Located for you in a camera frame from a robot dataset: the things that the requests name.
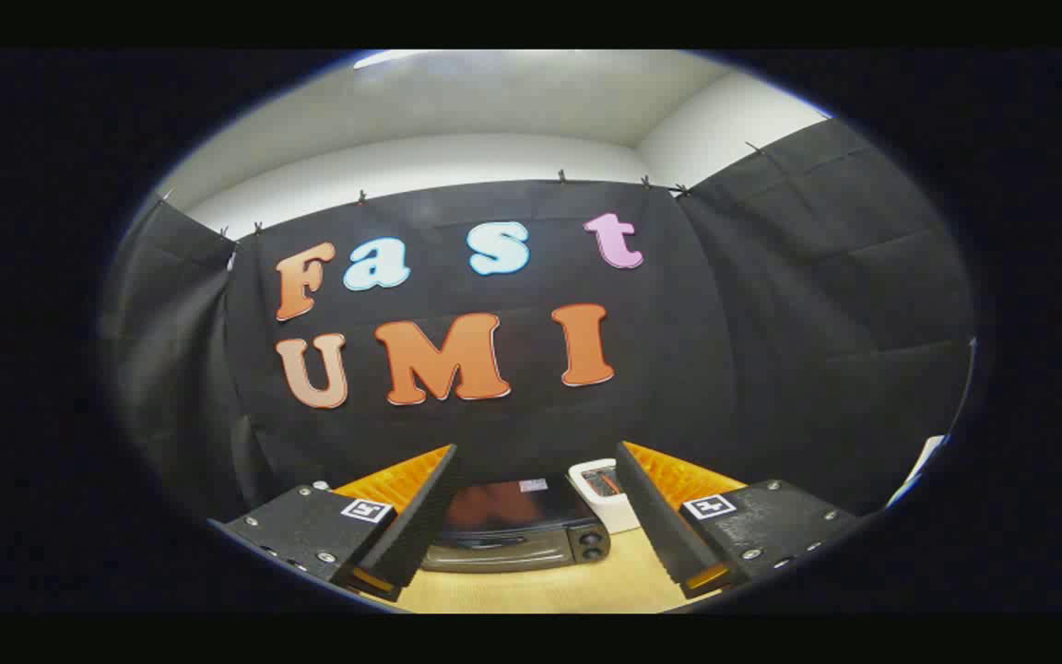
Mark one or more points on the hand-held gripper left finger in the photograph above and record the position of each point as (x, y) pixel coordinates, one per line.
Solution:
(420, 516)

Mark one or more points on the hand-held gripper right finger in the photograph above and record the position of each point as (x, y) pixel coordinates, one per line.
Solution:
(655, 516)

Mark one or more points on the black toaster oven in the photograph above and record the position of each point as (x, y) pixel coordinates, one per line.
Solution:
(513, 516)

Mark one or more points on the white pop-up toaster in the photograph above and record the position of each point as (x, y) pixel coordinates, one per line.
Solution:
(612, 515)

